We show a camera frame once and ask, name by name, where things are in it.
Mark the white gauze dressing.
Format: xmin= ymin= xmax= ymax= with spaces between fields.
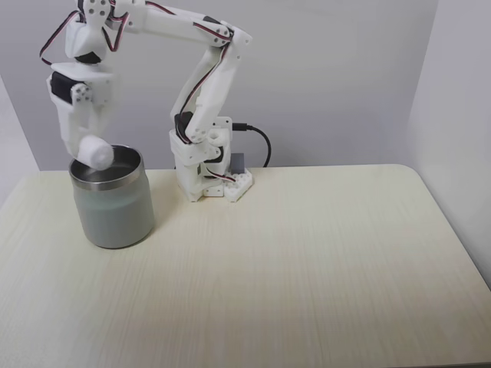
xmin=75 ymin=134 xmax=115 ymax=170

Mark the grey steel cup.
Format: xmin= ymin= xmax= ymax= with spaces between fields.
xmin=68 ymin=143 xmax=156 ymax=250

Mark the red black gripper servo wire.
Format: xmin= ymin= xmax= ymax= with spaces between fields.
xmin=39 ymin=8 xmax=84 ymax=67

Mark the red black base servo wire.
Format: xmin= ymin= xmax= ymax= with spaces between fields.
xmin=205 ymin=168 xmax=238 ymax=184

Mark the black usb cable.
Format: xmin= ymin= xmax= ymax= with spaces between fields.
xmin=232 ymin=122 xmax=272 ymax=169

